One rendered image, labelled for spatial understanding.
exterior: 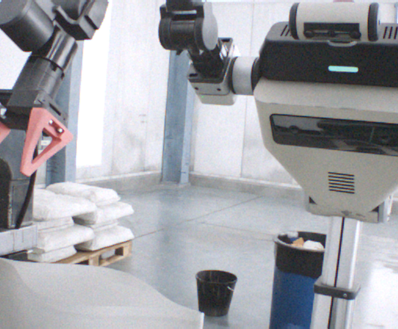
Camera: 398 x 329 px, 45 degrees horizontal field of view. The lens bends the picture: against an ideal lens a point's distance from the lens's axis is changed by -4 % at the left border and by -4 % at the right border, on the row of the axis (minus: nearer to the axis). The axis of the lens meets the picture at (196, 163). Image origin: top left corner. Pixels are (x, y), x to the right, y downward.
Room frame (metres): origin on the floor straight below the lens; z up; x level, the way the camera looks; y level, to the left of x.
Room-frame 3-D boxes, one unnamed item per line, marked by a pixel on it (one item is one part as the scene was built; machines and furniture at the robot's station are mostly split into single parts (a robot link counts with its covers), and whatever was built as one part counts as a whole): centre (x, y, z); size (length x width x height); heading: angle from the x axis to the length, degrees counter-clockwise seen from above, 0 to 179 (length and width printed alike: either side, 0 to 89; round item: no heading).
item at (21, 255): (1.08, 0.40, 0.98); 0.09 x 0.05 x 0.05; 154
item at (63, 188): (4.46, 1.04, 0.56); 0.67 x 0.43 x 0.15; 64
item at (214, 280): (3.30, -0.20, 0.13); 0.30 x 0.30 x 0.26
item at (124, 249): (4.15, 1.17, 0.07); 1.20 x 0.82 x 0.14; 156
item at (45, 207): (3.80, 1.10, 0.56); 0.66 x 0.42 x 0.15; 154
